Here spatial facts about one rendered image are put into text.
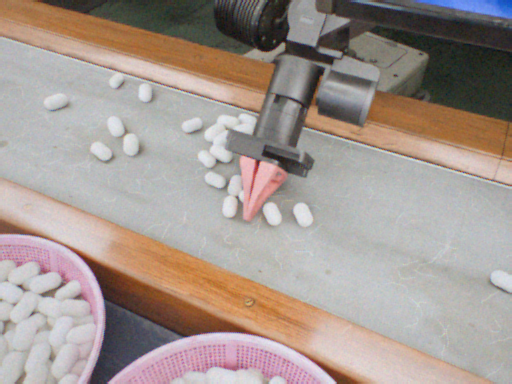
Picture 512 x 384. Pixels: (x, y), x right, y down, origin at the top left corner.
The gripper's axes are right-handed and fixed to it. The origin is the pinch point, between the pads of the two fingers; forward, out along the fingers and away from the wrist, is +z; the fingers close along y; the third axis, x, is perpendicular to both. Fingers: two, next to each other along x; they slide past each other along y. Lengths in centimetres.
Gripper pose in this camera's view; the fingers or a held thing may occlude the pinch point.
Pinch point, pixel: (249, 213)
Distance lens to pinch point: 58.2
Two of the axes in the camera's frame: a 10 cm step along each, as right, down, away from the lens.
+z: -3.2, 9.5, 0.1
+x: 2.9, 0.9, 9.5
